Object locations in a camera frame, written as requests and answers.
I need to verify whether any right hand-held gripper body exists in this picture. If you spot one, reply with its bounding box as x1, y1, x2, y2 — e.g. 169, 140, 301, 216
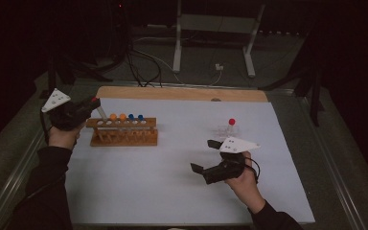
202, 136, 262, 186

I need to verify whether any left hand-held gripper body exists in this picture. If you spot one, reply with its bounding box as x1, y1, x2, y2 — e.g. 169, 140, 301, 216
40, 88, 90, 131

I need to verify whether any red-capped test tube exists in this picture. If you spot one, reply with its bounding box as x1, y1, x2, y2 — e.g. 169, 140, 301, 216
226, 117, 237, 137
91, 97, 108, 120

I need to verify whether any clear acrylic test tube rack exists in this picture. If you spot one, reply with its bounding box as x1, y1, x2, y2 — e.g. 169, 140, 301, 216
209, 124, 242, 144

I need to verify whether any wooden test tube rack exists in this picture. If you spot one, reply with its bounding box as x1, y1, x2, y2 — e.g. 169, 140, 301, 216
85, 117, 159, 148

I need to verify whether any person's left hand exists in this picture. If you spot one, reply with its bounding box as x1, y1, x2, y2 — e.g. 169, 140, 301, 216
47, 122, 86, 150

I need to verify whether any person's right hand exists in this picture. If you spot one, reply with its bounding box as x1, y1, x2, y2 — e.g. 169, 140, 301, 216
224, 151, 266, 215

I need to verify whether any black tripod stand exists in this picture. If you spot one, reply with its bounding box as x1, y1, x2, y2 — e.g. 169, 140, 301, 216
39, 47, 123, 99
258, 18, 326, 127

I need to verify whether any white table sheet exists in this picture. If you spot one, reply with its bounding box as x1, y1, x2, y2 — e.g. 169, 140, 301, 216
64, 97, 316, 226

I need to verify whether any grey metal stand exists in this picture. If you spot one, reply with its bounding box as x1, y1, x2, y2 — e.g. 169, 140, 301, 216
172, 0, 266, 79

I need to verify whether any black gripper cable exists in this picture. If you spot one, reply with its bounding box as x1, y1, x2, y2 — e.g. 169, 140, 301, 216
38, 109, 52, 145
243, 156, 262, 185

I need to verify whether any black cable bundle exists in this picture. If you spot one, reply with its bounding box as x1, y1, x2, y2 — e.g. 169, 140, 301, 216
125, 32, 164, 88

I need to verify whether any metal frame rail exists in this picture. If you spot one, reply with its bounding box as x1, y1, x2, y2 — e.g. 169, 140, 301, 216
0, 126, 47, 230
298, 94, 368, 230

